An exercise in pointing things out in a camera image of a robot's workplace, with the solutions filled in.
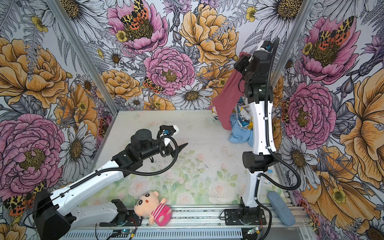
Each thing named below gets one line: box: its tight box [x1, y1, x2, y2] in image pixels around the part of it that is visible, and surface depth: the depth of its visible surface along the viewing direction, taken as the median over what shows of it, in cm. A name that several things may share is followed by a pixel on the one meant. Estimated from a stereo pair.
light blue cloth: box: [228, 112, 254, 148], surface depth 103 cm
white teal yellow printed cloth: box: [211, 95, 254, 131], surface depth 104 cm
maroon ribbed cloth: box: [211, 52, 251, 131], surface depth 85 cm
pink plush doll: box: [134, 191, 173, 227], surface depth 72 cm
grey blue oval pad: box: [267, 191, 296, 227], surface depth 77 cm
